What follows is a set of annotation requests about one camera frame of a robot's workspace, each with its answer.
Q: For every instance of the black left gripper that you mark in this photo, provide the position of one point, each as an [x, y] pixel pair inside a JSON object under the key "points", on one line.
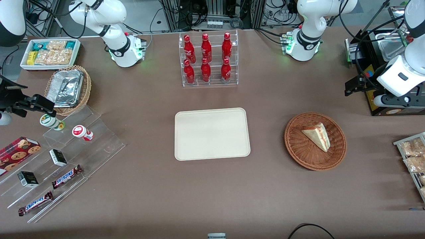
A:
{"points": [[366, 82]]}

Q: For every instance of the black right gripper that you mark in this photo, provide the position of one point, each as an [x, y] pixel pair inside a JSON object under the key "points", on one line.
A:
{"points": [[7, 96]]}

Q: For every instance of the triangle sandwich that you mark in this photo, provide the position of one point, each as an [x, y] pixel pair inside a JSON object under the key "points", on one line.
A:
{"points": [[317, 136]]}

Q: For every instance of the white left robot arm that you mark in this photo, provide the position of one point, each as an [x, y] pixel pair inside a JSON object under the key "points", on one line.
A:
{"points": [[308, 20]]}

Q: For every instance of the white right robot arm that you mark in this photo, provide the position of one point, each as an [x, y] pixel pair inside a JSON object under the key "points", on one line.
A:
{"points": [[116, 49]]}

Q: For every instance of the silver foil tray stack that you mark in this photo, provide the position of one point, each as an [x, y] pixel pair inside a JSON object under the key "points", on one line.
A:
{"points": [[64, 88]]}

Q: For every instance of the light wicker basket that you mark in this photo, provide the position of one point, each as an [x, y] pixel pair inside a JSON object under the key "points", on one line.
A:
{"points": [[85, 93]]}

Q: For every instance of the round brown wicker basket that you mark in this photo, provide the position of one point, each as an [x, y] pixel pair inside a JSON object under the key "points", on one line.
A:
{"points": [[305, 156]]}

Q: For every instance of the beige rectangular tray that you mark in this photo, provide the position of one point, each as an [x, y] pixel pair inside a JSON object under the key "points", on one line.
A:
{"points": [[212, 134]]}

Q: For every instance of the green cap yogurt bottle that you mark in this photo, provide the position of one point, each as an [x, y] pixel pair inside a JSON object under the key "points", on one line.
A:
{"points": [[49, 121]]}

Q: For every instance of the red cap yogurt bottle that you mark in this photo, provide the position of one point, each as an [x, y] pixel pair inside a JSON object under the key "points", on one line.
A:
{"points": [[80, 132]]}

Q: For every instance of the large clear cracker bag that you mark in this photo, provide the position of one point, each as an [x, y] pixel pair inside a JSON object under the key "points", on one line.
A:
{"points": [[53, 57]]}

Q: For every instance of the yellow snack packet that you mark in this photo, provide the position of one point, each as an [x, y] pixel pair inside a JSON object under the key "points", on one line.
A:
{"points": [[31, 57]]}

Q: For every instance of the black box appliance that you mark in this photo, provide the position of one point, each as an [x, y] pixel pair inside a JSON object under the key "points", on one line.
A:
{"points": [[368, 43]]}

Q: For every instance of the red cookie box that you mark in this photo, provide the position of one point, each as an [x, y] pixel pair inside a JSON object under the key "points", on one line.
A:
{"points": [[16, 152]]}

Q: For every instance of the small black box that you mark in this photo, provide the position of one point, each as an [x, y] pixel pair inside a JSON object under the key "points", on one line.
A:
{"points": [[58, 157], [28, 179]]}

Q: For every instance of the teal snack packet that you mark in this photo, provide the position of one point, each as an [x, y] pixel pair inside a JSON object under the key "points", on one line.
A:
{"points": [[39, 45], [70, 44]]}

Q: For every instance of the steel pan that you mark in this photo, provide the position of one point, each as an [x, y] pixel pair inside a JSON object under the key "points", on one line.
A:
{"points": [[391, 46]]}

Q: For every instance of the small clear cracker bag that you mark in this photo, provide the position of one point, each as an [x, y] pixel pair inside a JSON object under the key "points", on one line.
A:
{"points": [[56, 45]]}

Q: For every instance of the white plastic bin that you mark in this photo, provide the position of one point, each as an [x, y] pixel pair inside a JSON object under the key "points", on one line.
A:
{"points": [[77, 53]]}

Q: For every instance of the clear acrylic stepped display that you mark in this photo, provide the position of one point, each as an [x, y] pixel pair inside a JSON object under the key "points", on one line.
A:
{"points": [[99, 146]]}

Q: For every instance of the black slanted rod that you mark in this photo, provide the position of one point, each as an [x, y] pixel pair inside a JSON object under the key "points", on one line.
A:
{"points": [[375, 17]]}

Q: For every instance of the snickers bar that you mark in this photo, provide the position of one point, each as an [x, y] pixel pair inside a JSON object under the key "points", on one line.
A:
{"points": [[66, 177], [36, 203]]}

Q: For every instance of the clear bag of pastries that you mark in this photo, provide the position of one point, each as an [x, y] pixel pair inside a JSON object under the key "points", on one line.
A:
{"points": [[423, 192], [415, 164], [413, 147], [422, 180]]}

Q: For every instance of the silver metal shelf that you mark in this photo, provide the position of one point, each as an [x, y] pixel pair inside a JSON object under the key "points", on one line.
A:
{"points": [[396, 15]]}

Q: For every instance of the red cola bottle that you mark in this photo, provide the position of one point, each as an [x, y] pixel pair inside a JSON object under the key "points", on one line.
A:
{"points": [[225, 71], [189, 49], [206, 48], [226, 46], [189, 73], [205, 71]]}

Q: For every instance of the clear acrylic bottle rack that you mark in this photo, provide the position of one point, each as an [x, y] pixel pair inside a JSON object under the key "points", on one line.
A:
{"points": [[215, 83]]}

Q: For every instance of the grey power strip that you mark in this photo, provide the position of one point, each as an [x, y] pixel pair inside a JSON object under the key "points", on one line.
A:
{"points": [[214, 25]]}

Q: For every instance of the small grey device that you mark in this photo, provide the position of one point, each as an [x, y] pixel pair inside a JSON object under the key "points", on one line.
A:
{"points": [[216, 236]]}

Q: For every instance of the aluminium frame rack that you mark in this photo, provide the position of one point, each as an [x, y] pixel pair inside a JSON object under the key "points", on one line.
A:
{"points": [[215, 6]]}

